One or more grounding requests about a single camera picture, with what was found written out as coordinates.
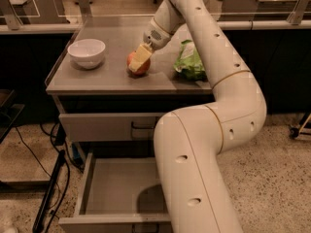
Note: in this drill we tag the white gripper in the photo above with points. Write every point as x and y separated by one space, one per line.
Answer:
156 37

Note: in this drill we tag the red apple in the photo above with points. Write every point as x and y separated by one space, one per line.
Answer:
142 70

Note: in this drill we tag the wheeled robot base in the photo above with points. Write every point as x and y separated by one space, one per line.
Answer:
303 128

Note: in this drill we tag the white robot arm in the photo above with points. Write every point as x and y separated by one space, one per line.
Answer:
187 141

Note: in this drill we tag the grey metal drawer cabinet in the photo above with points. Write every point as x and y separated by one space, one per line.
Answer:
109 88

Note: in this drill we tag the closed top drawer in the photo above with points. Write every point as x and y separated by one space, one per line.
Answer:
109 126

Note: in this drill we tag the open middle drawer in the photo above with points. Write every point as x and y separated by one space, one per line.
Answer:
119 195

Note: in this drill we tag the green snack bag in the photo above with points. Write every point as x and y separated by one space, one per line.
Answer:
188 63

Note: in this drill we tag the white ceramic bowl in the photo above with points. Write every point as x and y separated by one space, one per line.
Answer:
87 53

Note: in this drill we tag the clear acrylic barrier panel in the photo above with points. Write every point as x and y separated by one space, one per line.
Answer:
68 15

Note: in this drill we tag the dark side table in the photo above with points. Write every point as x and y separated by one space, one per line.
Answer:
9 111

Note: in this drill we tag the black bar on floor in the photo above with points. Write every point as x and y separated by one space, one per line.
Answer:
38 225

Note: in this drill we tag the white horizontal rail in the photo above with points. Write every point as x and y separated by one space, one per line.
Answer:
263 25

